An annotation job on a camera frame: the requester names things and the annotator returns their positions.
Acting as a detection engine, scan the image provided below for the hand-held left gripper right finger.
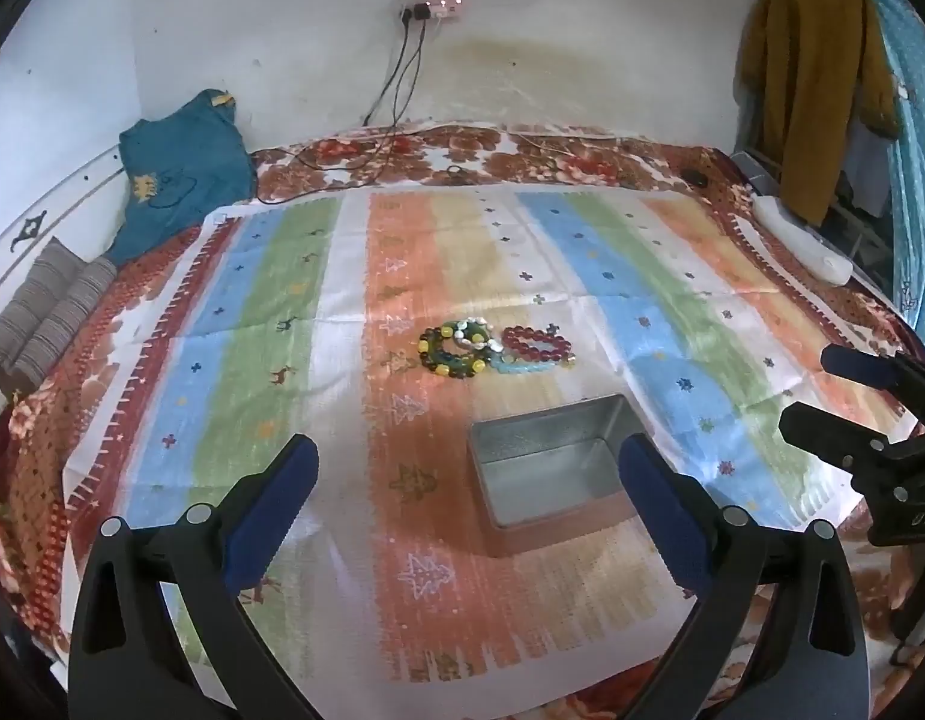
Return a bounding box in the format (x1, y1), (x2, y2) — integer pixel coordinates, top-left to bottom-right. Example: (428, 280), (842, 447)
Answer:
(618, 433), (870, 720)

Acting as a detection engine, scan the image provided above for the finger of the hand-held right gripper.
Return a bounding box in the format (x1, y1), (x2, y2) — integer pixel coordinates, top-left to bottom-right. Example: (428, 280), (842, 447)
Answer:
(778, 402), (887, 470)
(820, 343), (925, 428)

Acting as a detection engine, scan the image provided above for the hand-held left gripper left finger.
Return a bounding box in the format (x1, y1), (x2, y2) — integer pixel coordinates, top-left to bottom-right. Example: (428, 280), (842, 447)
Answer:
(68, 433), (321, 720)

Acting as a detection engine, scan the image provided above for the silver metal tin box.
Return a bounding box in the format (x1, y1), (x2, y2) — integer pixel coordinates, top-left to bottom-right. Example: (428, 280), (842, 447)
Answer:
(466, 393), (658, 557)

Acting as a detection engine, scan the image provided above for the multicolour glass bead bracelet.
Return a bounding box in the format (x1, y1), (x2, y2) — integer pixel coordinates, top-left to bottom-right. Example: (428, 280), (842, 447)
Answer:
(419, 321), (487, 380)

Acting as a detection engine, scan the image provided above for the light blue patterned hanging cloth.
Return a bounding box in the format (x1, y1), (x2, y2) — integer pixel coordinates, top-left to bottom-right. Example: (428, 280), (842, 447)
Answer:
(822, 0), (925, 335)

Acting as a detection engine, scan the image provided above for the striped colourful woven mat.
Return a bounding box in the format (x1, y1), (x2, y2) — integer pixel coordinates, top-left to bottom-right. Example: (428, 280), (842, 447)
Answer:
(61, 184), (917, 683)

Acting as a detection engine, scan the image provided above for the mustard hanging garment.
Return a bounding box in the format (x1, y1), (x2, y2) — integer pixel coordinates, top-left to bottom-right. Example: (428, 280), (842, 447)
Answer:
(736, 0), (902, 227)

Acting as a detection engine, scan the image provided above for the grey striped folded cloth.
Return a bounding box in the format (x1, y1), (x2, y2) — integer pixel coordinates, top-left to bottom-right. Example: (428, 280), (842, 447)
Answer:
(0, 236), (118, 395)

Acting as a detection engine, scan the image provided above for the teal garment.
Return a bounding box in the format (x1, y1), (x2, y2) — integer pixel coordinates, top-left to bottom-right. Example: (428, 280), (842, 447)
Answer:
(113, 88), (257, 267)

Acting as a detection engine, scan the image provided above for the brown floral blanket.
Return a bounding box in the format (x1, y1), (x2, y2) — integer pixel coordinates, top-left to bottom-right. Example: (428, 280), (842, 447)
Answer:
(0, 124), (925, 720)

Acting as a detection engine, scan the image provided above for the white power strip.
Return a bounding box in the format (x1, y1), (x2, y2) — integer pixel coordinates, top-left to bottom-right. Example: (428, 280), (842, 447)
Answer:
(391, 0), (463, 22)

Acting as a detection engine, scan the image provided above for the light blue bead bracelet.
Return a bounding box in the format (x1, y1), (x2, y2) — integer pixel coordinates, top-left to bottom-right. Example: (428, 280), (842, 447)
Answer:
(488, 355), (558, 378)

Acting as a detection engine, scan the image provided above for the red bead bracelet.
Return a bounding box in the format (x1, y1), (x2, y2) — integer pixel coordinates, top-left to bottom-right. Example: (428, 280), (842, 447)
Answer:
(502, 324), (573, 366)

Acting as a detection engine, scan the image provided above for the grey metal frame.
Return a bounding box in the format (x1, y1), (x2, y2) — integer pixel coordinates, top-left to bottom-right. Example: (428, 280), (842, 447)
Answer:
(732, 151), (780, 190)

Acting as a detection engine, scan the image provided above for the white pearl bracelet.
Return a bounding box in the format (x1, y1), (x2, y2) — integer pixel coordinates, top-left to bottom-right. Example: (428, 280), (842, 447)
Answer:
(454, 317), (510, 355)

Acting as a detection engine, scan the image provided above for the white cable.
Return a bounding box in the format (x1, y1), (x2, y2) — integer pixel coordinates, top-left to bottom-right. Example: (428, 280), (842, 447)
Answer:
(507, 130), (630, 166)

